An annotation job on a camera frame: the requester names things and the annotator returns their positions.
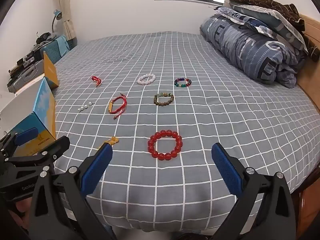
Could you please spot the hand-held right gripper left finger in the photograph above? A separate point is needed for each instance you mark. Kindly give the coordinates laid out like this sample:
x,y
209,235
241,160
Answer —
x,y
96,170

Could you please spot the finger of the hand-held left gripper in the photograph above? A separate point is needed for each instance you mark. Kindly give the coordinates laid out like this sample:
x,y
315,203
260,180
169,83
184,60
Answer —
x,y
26,135
57,146

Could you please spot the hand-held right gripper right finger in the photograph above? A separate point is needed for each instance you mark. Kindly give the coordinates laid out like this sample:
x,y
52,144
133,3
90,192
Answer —
x,y
227,170

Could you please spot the blue yellow cardboard box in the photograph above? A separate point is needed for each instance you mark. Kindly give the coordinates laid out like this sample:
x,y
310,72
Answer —
x,y
45,105

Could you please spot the person's left hand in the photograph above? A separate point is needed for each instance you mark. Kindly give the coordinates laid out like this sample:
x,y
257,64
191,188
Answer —
x,y
23,211

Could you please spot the grey checked bed sheet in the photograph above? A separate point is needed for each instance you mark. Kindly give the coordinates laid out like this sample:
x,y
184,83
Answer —
x,y
200,130

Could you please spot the grey suitcase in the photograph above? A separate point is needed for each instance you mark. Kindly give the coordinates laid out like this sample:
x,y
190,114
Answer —
x,y
26,76

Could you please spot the pile of dark small items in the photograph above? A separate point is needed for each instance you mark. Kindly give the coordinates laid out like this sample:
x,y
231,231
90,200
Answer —
x,y
23,60

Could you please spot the teal suitcase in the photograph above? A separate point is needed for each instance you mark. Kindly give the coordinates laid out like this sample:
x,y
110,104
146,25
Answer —
x,y
53,51

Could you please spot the black bag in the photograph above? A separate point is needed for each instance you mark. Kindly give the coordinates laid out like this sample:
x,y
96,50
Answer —
x,y
43,37

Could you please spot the blue desk lamp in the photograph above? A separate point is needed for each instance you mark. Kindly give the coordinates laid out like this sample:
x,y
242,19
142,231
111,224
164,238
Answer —
x,y
58,15

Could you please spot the blue-grey pillow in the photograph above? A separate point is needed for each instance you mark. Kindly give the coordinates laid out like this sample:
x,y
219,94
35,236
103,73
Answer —
x,y
250,45

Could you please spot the blue patterned pillow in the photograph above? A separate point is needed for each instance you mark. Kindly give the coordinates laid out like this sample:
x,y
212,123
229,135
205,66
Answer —
x,y
240,17

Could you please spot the grey patterned pillow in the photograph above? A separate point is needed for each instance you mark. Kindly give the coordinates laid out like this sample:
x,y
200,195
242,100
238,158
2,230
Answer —
x,y
275,20

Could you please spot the brown patterned blanket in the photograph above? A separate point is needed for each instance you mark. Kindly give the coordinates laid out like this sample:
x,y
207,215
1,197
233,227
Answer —
x,y
270,3

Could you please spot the wooden bed frame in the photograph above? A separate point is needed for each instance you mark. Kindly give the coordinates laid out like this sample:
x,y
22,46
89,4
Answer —
x,y
310,85

